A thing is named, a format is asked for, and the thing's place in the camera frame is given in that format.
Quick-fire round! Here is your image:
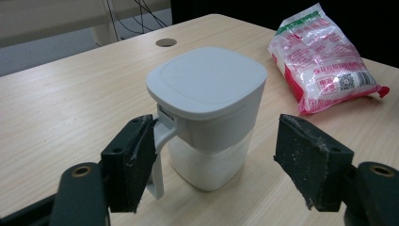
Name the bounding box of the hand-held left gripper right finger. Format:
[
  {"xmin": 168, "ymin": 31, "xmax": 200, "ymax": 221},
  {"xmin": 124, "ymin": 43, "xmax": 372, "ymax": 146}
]
[{"xmin": 273, "ymin": 113, "xmax": 356, "ymax": 212}]

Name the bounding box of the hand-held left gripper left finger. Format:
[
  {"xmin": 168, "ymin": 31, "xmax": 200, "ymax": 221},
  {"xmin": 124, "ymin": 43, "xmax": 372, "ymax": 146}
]
[{"xmin": 100, "ymin": 114, "xmax": 159, "ymax": 214}]

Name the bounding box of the white pink plastic sugar bag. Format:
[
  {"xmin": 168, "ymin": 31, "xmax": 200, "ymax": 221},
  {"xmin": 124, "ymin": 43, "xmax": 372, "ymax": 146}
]
[{"xmin": 267, "ymin": 2, "xmax": 391, "ymax": 116}]

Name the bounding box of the grey lidded jar with handle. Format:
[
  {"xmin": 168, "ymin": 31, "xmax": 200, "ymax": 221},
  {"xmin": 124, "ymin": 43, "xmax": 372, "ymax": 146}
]
[{"xmin": 145, "ymin": 46, "xmax": 268, "ymax": 201}]

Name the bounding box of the black curtain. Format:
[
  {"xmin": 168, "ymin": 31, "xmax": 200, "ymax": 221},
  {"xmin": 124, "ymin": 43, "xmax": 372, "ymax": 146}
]
[{"xmin": 170, "ymin": 0, "xmax": 399, "ymax": 69}]

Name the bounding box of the bundle of black wall cables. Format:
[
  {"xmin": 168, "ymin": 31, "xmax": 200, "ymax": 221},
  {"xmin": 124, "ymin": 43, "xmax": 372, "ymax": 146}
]
[{"xmin": 104, "ymin": 0, "xmax": 169, "ymax": 42}]

